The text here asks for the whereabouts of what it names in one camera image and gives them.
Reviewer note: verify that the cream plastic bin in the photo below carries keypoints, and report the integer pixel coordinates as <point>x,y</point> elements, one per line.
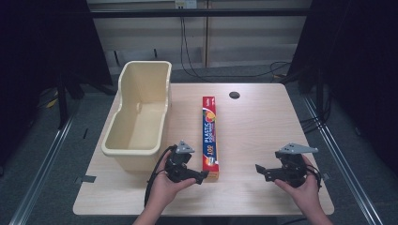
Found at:
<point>142,125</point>

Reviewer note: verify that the dark curtain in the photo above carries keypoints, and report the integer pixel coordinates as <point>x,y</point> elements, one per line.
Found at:
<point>40,47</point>
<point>359,62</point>

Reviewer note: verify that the black metal stand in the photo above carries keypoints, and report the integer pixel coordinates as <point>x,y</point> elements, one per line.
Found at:
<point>62,103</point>

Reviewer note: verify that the metal floor rail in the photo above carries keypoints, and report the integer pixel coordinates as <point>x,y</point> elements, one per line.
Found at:
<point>40,168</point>
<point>341,162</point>

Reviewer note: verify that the person's right hand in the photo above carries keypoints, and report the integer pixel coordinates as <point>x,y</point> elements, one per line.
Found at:
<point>305,193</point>

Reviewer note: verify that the white wall power outlet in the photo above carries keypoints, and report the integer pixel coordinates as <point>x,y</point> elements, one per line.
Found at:
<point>186,3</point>

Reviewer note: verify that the red blue plastic wrap box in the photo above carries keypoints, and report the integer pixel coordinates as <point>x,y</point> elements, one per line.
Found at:
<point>210,137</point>

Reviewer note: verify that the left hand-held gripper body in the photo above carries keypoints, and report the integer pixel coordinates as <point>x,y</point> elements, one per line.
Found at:
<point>179,162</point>

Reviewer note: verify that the grey tape strip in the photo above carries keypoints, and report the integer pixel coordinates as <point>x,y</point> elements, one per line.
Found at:
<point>86,179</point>
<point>325,177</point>

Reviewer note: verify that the person's left hand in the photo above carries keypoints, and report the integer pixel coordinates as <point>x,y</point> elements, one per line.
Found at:
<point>164,190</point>

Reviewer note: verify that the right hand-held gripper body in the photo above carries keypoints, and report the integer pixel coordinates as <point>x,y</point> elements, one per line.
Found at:
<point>292,165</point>

